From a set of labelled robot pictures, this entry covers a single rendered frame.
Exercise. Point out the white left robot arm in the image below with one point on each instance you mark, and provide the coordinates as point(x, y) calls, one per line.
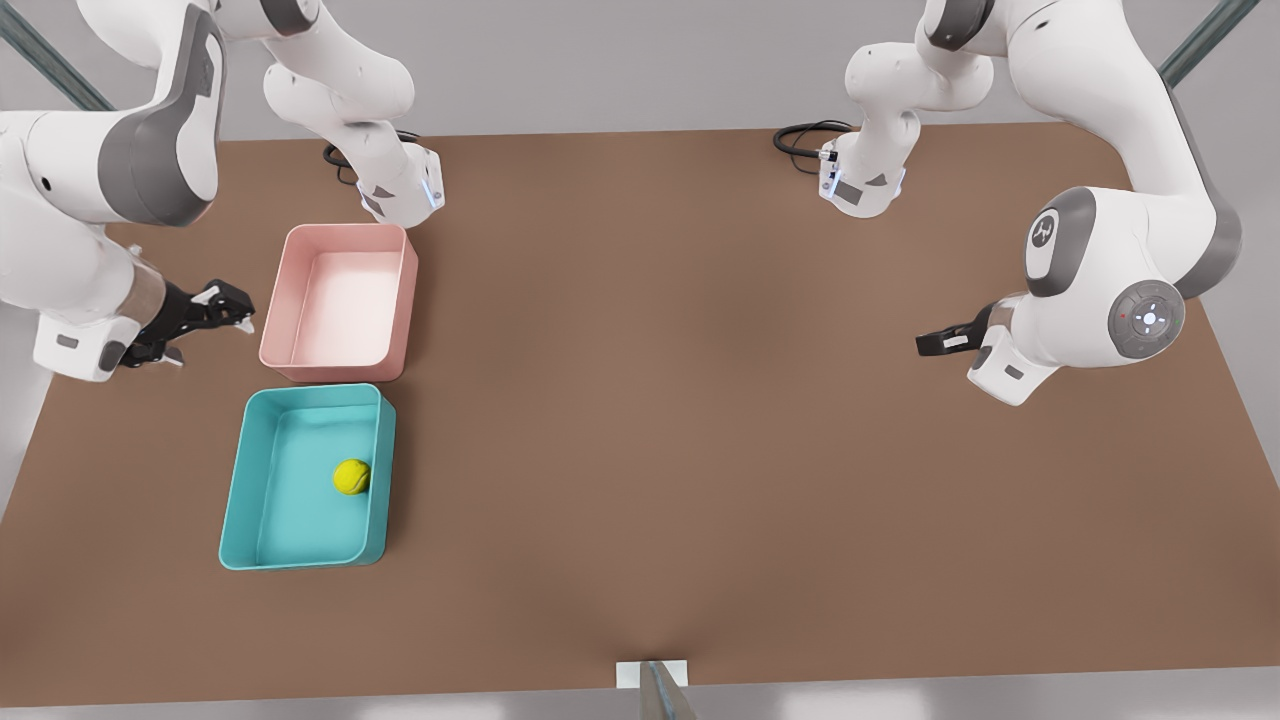
point(1120, 250)

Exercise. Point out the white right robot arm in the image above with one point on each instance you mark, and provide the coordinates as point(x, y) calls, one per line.
point(150, 150)

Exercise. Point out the pink rectangular tray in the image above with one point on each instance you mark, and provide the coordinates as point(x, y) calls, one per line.
point(340, 300)

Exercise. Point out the teal rectangular tray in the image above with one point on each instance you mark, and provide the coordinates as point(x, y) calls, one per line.
point(300, 480)

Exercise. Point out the yellow-green tennis ball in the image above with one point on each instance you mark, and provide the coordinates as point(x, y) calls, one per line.
point(351, 477)

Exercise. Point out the silver frame post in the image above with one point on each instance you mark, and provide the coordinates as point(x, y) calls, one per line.
point(1205, 40)
point(55, 65)

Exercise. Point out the silver post with white foot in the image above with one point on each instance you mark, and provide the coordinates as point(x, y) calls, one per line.
point(662, 690)

